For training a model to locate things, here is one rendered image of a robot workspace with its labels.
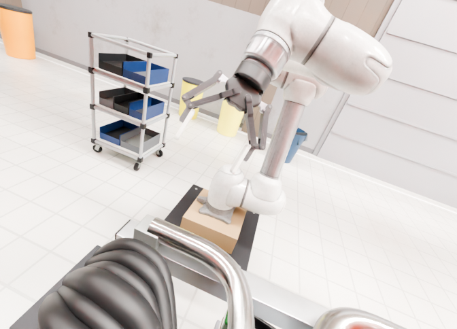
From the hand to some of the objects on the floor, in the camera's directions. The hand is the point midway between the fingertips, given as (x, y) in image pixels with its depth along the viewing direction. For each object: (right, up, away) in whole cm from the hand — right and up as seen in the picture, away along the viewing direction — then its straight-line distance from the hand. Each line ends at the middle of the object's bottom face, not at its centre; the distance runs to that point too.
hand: (207, 151), depth 45 cm
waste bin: (+81, -2, +258) cm, 270 cm away
